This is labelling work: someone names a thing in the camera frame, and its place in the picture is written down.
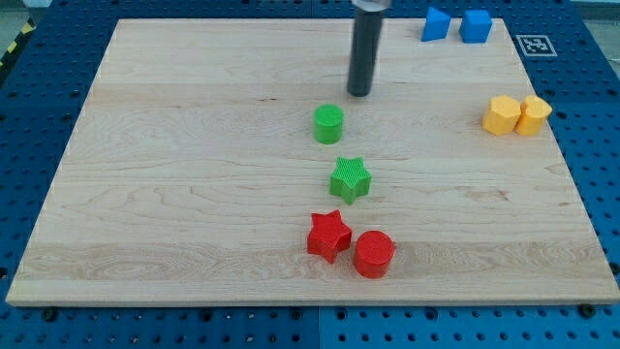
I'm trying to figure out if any green star block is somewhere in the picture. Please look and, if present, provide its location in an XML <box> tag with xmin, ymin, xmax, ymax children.
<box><xmin>328</xmin><ymin>157</ymin><xmax>372</xmax><ymax>205</ymax></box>

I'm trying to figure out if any red cylinder block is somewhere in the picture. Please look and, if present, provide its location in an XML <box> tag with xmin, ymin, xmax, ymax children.
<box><xmin>354</xmin><ymin>231</ymin><xmax>395</xmax><ymax>279</ymax></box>

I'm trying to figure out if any red star block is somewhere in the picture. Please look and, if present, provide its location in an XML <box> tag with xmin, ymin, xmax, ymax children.
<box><xmin>306</xmin><ymin>209</ymin><xmax>353</xmax><ymax>264</ymax></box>

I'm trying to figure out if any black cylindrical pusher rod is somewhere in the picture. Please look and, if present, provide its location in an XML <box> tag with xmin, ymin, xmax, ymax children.
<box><xmin>347</xmin><ymin>9</ymin><xmax>384</xmax><ymax>97</ymax></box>

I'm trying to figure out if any yellow hexagon block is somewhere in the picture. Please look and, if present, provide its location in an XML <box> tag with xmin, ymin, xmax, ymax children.
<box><xmin>481</xmin><ymin>95</ymin><xmax>521</xmax><ymax>136</ymax></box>

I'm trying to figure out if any wooden board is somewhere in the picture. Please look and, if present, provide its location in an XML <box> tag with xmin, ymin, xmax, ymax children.
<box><xmin>7</xmin><ymin>19</ymin><xmax>619</xmax><ymax>307</ymax></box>

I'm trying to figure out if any yellow heart block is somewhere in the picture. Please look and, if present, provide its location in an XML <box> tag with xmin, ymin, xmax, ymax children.
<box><xmin>514</xmin><ymin>95</ymin><xmax>553</xmax><ymax>136</ymax></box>

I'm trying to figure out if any blue cube block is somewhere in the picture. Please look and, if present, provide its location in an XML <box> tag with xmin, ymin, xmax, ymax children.
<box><xmin>459</xmin><ymin>10</ymin><xmax>493</xmax><ymax>44</ymax></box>

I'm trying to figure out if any green cylinder block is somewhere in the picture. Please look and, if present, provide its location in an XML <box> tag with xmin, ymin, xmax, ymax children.
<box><xmin>314</xmin><ymin>104</ymin><xmax>344</xmax><ymax>144</ymax></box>

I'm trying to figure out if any silver rod mount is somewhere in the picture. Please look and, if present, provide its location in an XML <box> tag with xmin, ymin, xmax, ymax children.
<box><xmin>351</xmin><ymin>0</ymin><xmax>392</xmax><ymax>12</ymax></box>

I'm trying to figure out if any white fiducial marker tag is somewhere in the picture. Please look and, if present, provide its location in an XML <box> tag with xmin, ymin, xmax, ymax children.
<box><xmin>515</xmin><ymin>34</ymin><xmax>557</xmax><ymax>57</ymax></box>

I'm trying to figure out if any blue triangular block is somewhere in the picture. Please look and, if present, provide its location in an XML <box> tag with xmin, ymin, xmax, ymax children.
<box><xmin>421</xmin><ymin>7</ymin><xmax>451</xmax><ymax>42</ymax></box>

